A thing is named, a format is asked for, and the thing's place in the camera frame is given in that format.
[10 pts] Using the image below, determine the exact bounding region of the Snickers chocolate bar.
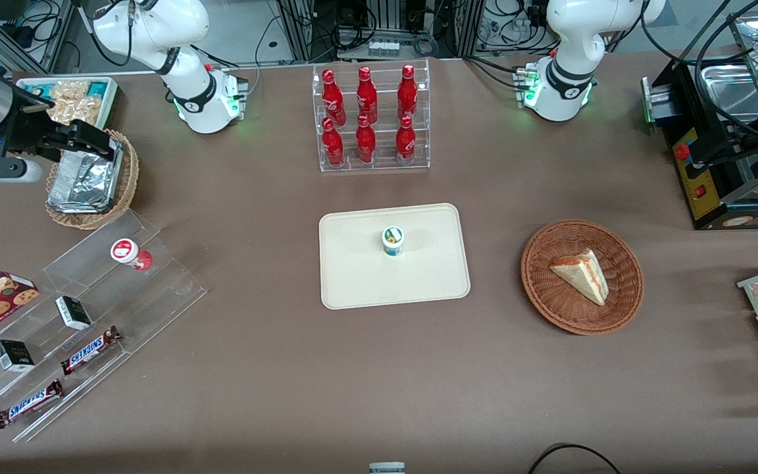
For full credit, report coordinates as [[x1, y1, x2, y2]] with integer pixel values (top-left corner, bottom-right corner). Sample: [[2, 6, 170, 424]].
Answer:
[[60, 325, 123, 376], [0, 379, 65, 430]]

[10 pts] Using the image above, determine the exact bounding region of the oval wicker basket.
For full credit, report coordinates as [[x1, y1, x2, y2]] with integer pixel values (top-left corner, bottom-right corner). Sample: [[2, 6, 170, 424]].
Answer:
[[45, 128, 140, 231]]

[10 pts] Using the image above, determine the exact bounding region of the clear acrylic tiered display stand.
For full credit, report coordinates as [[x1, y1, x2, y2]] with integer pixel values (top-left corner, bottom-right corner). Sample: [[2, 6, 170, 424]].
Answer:
[[0, 209, 207, 443]]

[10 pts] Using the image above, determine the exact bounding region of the clear acrylic bottle rack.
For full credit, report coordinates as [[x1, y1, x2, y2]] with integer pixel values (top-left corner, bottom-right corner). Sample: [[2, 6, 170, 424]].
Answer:
[[312, 58, 431, 173]]

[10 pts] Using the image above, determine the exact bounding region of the small black tissue box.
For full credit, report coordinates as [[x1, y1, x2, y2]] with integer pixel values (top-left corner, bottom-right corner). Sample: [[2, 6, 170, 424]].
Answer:
[[55, 296, 93, 331], [0, 339, 36, 373]]

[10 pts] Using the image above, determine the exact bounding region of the black machine yellow panel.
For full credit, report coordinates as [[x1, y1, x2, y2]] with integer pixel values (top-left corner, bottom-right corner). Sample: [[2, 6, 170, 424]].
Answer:
[[641, 59, 758, 231]]

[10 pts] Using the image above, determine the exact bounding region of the stack of foil containers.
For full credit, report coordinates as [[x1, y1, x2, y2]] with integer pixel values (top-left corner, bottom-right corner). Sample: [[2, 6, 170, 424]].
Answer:
[[47, 148, 124, 215]]

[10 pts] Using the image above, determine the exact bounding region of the white rectangular snack bin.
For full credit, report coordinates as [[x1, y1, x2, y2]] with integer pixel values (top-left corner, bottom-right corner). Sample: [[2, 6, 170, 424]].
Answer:
[[14, 76, 120, 136]]

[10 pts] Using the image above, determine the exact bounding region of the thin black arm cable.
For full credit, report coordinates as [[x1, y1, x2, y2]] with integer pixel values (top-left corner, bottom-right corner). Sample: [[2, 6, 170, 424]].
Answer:
[[73, 0, 135, 68]]

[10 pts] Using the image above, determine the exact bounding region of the red gum bottle white lid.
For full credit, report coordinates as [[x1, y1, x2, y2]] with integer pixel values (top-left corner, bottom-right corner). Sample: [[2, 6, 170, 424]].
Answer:
[[111, 238, 153, 272]]

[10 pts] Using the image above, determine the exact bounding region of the black cable loop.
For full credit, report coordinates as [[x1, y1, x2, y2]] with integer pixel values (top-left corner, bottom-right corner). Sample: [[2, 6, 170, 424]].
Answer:
[[527, 444, 622, 474]]

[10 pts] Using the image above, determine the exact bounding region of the round brown wicker basket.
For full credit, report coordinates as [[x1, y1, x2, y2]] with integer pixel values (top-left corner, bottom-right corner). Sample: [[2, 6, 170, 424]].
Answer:
[[520, 219, 645, 336]]

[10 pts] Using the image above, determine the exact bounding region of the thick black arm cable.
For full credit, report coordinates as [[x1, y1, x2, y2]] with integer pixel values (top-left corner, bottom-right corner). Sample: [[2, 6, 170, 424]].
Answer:
[[641, 0, 758, 142]]

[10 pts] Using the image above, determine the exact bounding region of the clear bag of crackers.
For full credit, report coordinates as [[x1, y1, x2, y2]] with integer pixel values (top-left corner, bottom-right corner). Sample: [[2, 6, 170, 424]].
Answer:
[[47, 99, 105, 127], [50, 79, 90, 103]]

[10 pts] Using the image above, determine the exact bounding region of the triangle sandwich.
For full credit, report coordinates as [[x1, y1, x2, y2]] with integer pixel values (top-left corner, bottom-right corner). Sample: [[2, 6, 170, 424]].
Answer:
[[549, 248, 610, 307]]

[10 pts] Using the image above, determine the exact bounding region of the beige plastic tray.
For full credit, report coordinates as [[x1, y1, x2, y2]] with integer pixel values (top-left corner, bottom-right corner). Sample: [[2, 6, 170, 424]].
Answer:
[[318, 203, 471, 310]]

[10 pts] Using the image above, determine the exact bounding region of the green gum bottle white lid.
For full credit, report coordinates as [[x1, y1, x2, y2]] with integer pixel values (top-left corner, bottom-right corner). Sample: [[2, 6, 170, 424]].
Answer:
[[381, 225, 407, 259]]

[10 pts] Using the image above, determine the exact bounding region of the stainless steel pan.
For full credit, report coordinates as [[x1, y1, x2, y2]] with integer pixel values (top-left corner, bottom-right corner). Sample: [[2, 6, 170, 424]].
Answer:
[[700, 63, 758, 126]]

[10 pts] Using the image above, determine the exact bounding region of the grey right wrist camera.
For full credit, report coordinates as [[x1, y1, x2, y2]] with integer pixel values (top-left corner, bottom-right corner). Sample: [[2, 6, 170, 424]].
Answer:
[[0, 157, 43, 185]]

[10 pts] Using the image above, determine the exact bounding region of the red cola bottle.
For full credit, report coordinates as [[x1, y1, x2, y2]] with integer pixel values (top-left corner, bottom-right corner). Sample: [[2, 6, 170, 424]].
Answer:
[[357, 66, 378, 123], [322, 68, 347, 126], [395, 115, 417, 165], [322, 117, 345, 167], [397, 64, 418, 119], [355, 115, 377, 164]]

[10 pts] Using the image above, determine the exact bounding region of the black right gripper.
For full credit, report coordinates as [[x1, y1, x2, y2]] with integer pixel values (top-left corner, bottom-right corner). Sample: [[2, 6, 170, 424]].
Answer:
[[0, 86, 124, 164]]

